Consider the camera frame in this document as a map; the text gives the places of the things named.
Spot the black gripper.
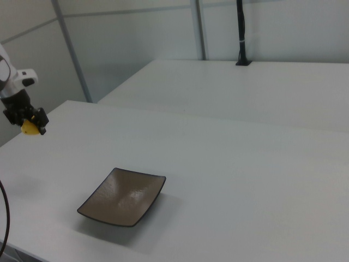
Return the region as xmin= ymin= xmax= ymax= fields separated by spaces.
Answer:
xmin=1 ymin=89 xmax=50 ymax=136

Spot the yellow lemon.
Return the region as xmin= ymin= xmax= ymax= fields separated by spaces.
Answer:
xmin=21 ymin=115 xmax=40 ymax=136

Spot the square brown ceramic plate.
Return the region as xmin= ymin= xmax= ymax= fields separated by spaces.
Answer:
xmin=76 ymin=167 xmax=167 ymax=228

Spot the black pole with base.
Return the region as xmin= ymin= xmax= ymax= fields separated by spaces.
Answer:
xmin=235 ymin=0 xmax=253 ymax=67

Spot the grey metal partition post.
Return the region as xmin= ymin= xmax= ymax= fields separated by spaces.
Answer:
xmin=51 ymin=0 xmax=93 ymax=104
xmin=195 ymin=0 xmax=207 ymax=61

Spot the thick black cable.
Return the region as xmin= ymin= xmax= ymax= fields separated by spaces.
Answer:
xmin=0 ymin=180 xmax=11 ymax=258

